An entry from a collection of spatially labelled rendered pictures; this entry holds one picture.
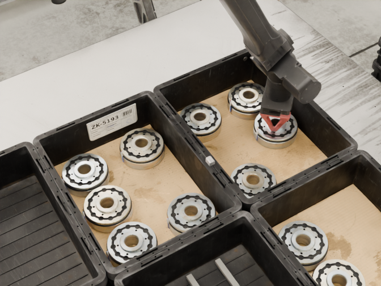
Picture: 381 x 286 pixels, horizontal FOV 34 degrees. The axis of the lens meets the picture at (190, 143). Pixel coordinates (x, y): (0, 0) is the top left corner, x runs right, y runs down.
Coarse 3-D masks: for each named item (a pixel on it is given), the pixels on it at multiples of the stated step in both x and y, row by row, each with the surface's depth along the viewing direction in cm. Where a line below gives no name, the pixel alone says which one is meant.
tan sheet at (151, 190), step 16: (112, 144) 149; (112, 160) 146; (176, 160) 146; (112, 176) 143; (128, 176) 143; (144, 176) 143; (160, 176) 142; (176, 176) 142; (128, 192) 140; (144, 192) 140; (160, 192) 140; (176, 192) 139; (192, 192) 139; (80, 208) 137; (144, 208) 137; (160, 208) 137; (160, 224) 134; (160, 240) 131
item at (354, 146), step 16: (208, 64) 152; (176, 80) 149; (160, 96) 145; (176, 112) 142; (320, 112) 141; (336, 128) 138; (352, 144) 135; (336, 160) 132; (224, 176) 129; (304, 176) 129; (240, 192) 127; (272, 192) 127
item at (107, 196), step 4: (100, 196) 134; (104, 196) 134; (108, 196) 134; (112, 196) 134; (96, 200) 134; (100, 200) 134; (116, 200) 134; (96, 204) 133; (116, 204) 133; (96, 208) 133; (100, 208) 132; (104, 208) 132; (108, 208) 132; (112, 208) 132; (116, 208) 133; (104, 212) 132; (108, 212) 132
